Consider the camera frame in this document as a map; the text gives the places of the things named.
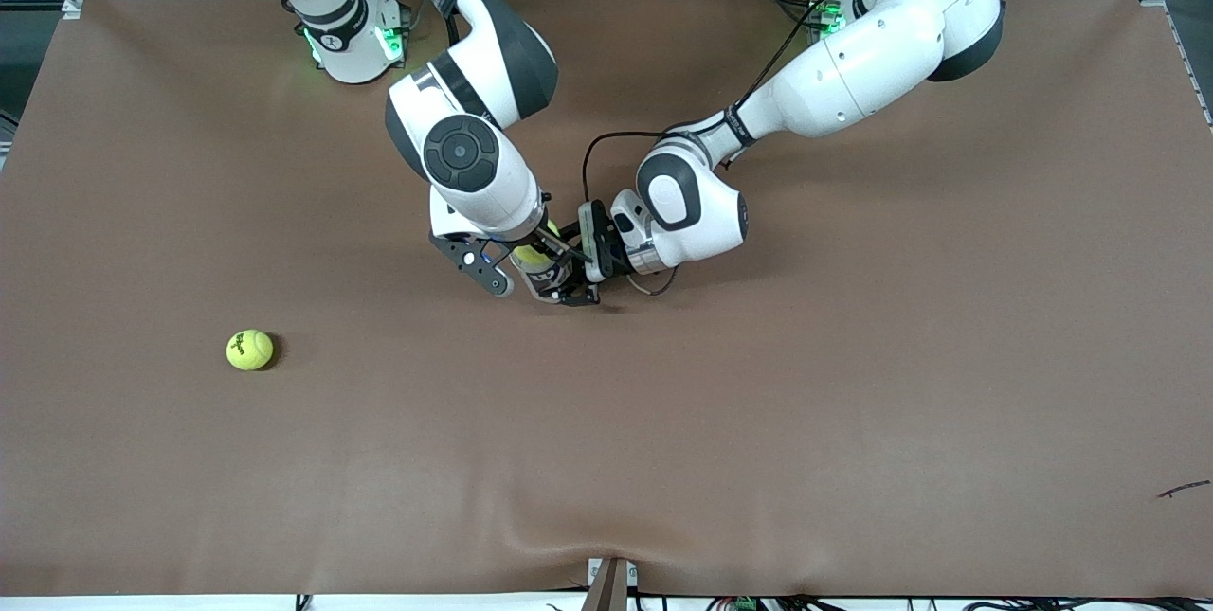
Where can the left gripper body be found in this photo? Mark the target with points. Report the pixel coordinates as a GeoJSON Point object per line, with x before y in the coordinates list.
{"type": "Point", "coordinates": [618, 260]}

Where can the clear tennis ball can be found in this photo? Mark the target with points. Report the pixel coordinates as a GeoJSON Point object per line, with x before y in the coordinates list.
{"type": "Point", "coordinates": [548, 299]}

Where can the yellow tennis ball green print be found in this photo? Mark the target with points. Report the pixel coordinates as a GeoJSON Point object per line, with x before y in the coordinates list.
{"type": "Point", "coordinates": [529, 259]}

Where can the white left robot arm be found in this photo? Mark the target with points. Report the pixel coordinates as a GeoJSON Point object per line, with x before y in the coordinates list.
{"type": "Point", "coordinates": [853, 71]}

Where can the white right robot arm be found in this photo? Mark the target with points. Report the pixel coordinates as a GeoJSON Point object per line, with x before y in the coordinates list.
{"type": "Point", "coordinates": [474, 156]}

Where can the yellow tennis ball black logo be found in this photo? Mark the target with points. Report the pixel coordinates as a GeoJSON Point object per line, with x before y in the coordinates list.
{"type": "Point", "coordinates": [249, 350]}

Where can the brown table mat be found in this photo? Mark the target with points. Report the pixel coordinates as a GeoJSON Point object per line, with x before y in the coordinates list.
{"type": "Point", "coordinates": [606, 422]}

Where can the green terminal connector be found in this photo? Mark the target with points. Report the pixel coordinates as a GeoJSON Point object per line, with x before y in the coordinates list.
{"type": "Point", "coordinates": [744, 604]}

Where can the small dark twig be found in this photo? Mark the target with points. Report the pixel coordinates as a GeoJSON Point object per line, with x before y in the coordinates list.
{"type": "Point", "coordinates": [1185, 490]}

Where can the metal mounting bracket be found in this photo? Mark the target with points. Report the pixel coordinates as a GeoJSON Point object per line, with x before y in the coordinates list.
{"type": "Point", "coordinates": [608, 587]}

